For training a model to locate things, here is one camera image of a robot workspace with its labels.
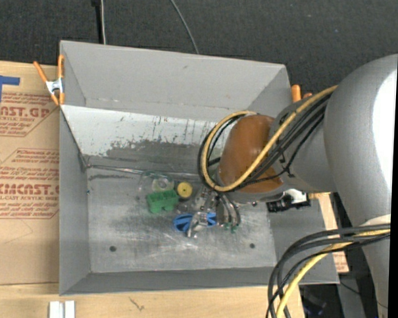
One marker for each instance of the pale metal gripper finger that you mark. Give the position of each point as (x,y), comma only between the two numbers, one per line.
(206,198)
(201,221)

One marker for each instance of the clear glass object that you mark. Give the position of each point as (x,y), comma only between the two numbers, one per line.
(158,183)

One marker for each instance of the black cylinder on white bracket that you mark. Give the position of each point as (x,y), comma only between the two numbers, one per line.
(284,202)

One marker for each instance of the green toy brick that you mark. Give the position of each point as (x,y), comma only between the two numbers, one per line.
(162,201)

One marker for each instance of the yellow round disc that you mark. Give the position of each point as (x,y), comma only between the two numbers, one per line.
(184,189)

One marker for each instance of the brown cardboard board, red print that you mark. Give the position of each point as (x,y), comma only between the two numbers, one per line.
(23,180)

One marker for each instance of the grey metal bin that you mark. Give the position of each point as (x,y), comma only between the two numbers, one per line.
(169,246)

